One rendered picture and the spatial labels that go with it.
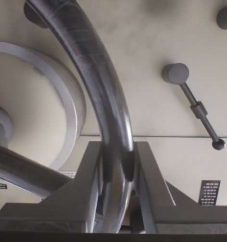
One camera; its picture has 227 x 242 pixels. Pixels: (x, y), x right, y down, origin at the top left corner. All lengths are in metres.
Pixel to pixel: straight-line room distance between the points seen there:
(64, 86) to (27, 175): 0.14
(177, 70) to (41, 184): 0.26
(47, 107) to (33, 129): 0.04
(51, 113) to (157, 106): 0.21
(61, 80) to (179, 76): 0.19
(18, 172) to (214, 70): 0.36
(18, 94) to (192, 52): 0.30
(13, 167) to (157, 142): 0.28
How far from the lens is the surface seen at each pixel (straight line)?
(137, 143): 0.15
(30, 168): 0.18
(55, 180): 0.17
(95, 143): 0.15
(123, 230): 0.44
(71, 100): 0.27
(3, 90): 0.28
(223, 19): 0.39
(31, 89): 0.27
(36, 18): 0.35
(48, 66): 0.27
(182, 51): 0.38
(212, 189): 0.49
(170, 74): 0.32
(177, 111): 0.38
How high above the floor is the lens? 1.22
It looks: 16 degrees up
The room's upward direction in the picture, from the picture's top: 180 degrees counter-clockwise
